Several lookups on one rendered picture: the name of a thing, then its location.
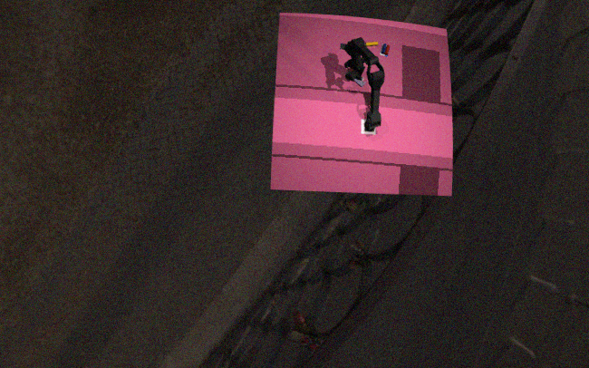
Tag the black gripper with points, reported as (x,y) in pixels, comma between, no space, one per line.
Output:
(357,71)

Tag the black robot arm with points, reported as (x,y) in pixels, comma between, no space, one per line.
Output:
(357,48)

